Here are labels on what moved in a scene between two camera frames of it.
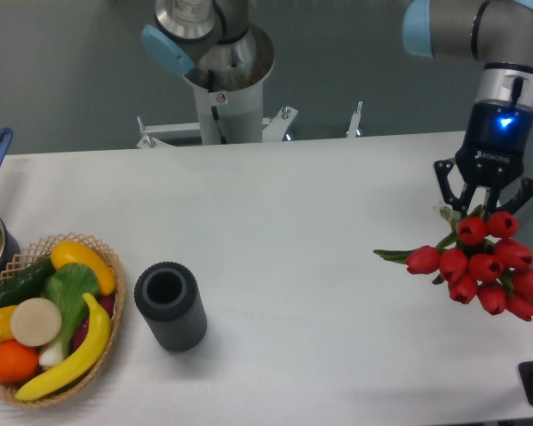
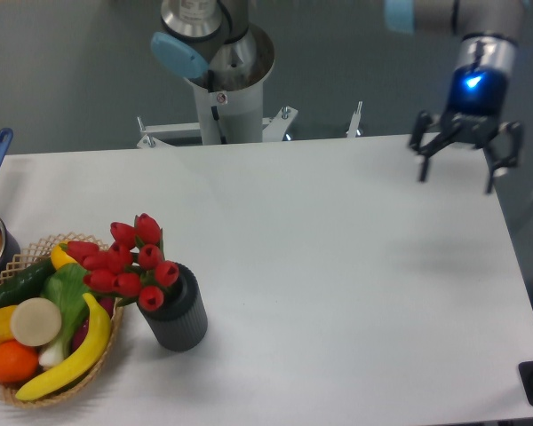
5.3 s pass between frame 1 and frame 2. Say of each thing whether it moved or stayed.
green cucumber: stayed
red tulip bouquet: moved
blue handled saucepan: stayed
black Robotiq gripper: moved
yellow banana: stayed
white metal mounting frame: stayed
